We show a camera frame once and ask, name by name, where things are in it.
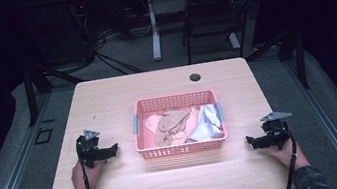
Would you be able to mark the black metal stand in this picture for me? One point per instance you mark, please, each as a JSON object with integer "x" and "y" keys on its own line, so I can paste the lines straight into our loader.
{"x": 294, "y": 48}
{"x": 33, "y": 84}

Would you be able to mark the white desk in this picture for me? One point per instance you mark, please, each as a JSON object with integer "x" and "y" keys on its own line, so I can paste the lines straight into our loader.
{"x": 154, "y": 25}

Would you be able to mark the pink cloth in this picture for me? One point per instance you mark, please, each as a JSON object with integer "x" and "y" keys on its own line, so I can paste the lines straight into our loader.
{"x": 148, "y": 131}

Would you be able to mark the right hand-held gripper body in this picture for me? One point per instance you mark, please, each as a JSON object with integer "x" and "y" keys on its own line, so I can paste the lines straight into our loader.
{"x": 276, "y": 130}

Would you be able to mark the person's left hand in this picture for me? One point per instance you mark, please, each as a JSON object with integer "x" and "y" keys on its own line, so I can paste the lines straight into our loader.
{"x": 83, "y": 179}

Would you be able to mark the black folding chair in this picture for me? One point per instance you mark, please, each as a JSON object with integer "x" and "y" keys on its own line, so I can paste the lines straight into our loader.
{"x": 211, "y": 10}

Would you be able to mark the white cloth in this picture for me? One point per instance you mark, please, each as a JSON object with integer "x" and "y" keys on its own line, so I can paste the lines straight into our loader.
{"x": 208, "y": 125}

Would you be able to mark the person's right hand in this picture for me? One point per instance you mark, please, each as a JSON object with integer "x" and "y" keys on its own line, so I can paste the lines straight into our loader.
{"x": 285, "y": 154}

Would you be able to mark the black table grommet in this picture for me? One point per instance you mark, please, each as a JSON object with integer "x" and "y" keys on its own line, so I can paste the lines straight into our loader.
{"x": 195, "y": 77}

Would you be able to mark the tan cloth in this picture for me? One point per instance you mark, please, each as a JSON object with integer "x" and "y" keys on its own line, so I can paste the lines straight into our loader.
{"x": 171, "y": 124}

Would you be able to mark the pink plastic basket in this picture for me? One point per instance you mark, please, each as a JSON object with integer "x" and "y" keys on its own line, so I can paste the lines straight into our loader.
{"x": 183, "y": 148}

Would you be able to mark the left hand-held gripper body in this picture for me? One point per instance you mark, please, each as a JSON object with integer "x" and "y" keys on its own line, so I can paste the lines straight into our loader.
{"x": 88, "y": 147}

